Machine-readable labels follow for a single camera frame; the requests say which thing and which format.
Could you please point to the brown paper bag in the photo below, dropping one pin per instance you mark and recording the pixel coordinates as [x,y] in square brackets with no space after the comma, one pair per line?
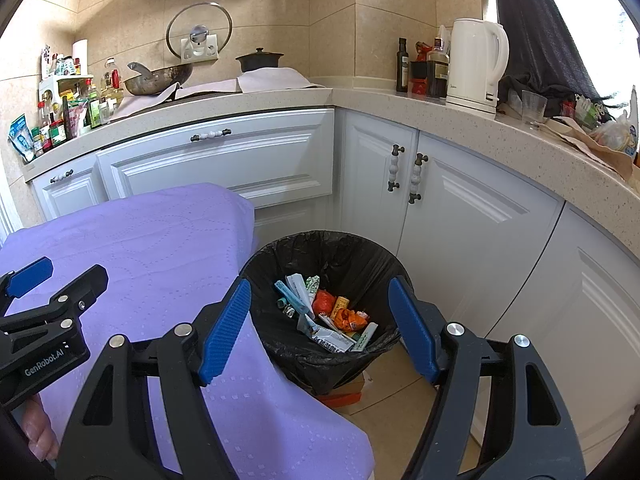
[590,147]

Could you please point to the purple tablecloth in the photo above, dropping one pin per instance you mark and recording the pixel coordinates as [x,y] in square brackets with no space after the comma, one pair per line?
[150,240]

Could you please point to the white green-print wrapper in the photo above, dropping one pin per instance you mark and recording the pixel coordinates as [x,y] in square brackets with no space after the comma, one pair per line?
[312,284]

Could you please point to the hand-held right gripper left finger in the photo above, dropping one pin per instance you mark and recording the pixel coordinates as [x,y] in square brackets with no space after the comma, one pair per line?
[225,332]

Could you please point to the white electric kettle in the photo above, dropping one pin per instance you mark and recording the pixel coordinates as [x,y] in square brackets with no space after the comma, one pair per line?
[472,70]

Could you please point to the blue seasoning packet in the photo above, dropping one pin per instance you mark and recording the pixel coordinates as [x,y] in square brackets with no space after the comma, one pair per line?
[21,135]

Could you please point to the paper towel roll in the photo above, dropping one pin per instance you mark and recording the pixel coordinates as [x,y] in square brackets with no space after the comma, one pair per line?
[80,57]

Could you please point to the white black-print packet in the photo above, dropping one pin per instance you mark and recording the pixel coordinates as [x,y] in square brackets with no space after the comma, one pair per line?
[325,340]

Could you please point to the white wall lid holder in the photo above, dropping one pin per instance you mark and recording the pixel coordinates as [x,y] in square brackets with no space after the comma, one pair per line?
[210,45]

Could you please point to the steel wok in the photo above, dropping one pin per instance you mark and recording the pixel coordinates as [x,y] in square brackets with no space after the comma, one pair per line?
[160,82]

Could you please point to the narrow white cabinet door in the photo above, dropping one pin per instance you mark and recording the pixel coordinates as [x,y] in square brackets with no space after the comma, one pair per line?
[370,200]

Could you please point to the white wrappers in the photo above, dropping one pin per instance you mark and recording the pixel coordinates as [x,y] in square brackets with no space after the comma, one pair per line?
[365,337]

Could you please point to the glass pot lid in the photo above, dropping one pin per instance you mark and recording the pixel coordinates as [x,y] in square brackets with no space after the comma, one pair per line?
[180,22]

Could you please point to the white plastic wrapper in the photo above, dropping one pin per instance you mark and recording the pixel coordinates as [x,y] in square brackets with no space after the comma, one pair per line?
[296,282]

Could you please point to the large dark sauce bottle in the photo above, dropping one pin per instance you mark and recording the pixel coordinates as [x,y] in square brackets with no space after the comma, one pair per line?
[437,77]

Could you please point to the large white cabinet door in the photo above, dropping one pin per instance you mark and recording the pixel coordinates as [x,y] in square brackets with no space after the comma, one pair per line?
[590,335]

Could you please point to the red plastic bag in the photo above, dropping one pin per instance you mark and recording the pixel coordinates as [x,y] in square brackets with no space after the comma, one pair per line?
[324,302]

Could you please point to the white condiment rack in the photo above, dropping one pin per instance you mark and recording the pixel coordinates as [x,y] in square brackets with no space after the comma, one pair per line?
[50,85]

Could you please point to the cluster of condiment bottles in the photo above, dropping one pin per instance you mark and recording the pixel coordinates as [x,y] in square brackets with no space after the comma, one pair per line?
[80,115]

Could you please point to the white stove cover cloth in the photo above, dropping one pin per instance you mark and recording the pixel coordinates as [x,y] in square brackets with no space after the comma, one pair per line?
[272,80]

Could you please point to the bright window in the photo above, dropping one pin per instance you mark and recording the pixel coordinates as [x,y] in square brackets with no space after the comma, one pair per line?
[590,10]

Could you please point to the slim dark oil bottle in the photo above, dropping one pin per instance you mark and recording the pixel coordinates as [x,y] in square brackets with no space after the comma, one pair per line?
[402,67]

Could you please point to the dark curtain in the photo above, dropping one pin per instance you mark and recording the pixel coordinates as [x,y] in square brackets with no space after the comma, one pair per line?
[540,25]

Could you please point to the small white cabinet door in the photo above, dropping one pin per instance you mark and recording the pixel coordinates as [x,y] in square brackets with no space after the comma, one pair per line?
[70,195]

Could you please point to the white plastic bag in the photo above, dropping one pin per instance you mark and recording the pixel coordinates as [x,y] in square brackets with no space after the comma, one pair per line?
[615,135]

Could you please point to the green white packets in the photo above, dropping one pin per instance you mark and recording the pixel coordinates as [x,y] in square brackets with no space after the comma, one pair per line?
[587,110]

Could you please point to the brown bottle yellow label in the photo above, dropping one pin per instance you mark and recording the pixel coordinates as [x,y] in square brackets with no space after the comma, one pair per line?
[341,306]

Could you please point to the orange wrapper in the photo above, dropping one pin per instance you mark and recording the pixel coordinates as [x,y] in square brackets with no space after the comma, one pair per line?
[345,320]

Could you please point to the person's left hand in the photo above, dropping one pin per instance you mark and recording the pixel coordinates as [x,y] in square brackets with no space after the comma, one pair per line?
[40,430]

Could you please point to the wide white drawer front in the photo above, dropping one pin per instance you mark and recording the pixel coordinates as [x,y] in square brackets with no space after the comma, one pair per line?
[225,165]

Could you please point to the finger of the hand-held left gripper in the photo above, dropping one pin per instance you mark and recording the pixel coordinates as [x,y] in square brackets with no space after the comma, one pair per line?
[30,274]
[85,287]

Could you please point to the black lidded pot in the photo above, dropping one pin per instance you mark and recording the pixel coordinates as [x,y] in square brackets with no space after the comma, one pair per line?
[259,62]

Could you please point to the black-lined trash bin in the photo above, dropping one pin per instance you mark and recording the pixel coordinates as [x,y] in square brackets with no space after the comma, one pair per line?
[350,260]

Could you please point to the clear glass cup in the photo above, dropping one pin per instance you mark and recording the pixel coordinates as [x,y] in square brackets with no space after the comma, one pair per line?
[534,110]

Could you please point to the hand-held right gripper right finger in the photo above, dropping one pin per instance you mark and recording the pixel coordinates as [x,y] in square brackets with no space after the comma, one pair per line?
[412,330]

